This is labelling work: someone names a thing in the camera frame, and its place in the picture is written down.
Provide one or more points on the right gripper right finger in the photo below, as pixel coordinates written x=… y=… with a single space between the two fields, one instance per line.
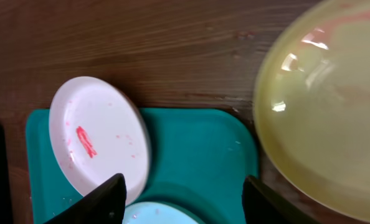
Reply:
x=262 y=205

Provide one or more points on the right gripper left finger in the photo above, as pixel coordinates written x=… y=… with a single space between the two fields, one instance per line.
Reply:
x=105 y=204

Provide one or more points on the white plate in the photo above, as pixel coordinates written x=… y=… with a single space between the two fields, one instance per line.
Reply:
x=96 y=132

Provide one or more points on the yellow-green plate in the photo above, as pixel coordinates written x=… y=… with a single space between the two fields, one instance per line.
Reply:
x=312 y=105

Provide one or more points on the teal plastic tray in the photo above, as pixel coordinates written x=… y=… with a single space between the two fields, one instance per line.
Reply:
x=200 y=160

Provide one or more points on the light blue plate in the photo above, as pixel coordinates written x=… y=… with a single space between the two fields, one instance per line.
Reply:
x=158 y=213

